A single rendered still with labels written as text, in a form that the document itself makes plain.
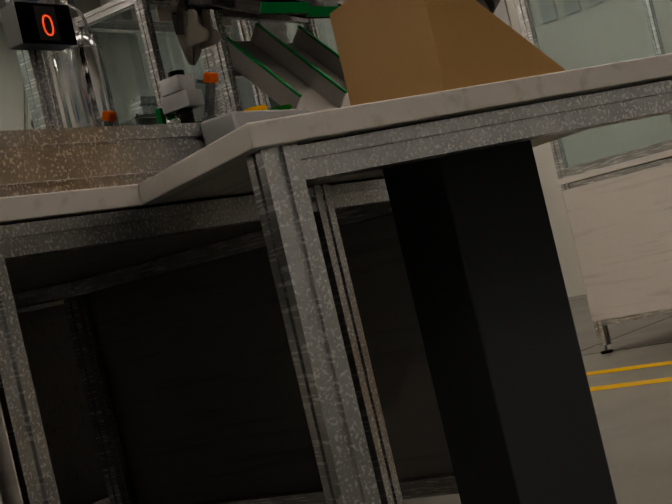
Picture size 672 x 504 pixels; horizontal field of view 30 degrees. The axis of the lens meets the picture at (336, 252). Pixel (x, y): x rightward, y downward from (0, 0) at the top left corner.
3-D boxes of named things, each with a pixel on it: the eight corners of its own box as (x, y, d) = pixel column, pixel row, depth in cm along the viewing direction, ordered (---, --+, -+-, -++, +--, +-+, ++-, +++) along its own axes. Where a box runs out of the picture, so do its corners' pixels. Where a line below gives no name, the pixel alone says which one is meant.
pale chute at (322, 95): (340, 111, 244) (348, 91, 242) (292, 115, 234) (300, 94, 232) (251, 42, 258) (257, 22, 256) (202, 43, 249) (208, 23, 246)
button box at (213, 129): (318, 143, 210) (309, 107, 210) (241, 148, 193) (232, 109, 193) (285, 153, 214) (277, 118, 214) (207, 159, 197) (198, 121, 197)
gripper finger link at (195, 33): (203, 62, 211) (204, 7, 211) (175, 63, 214) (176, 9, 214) (214, 64, 214) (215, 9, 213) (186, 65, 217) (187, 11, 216)
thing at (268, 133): (826, 48, 177) (821, 28, 177) (252, 148, 136) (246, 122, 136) (537, 146, 239) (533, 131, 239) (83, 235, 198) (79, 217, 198)
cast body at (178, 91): (205, 105, 223) (196, 66, 223) (189, 105, 219) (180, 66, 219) (171, 117, 227) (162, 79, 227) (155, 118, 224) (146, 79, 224)
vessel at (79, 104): (135, 140, 319) (102, -4, 320) (96, 143, 308) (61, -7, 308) (97, 154, 327) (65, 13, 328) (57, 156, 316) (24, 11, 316)
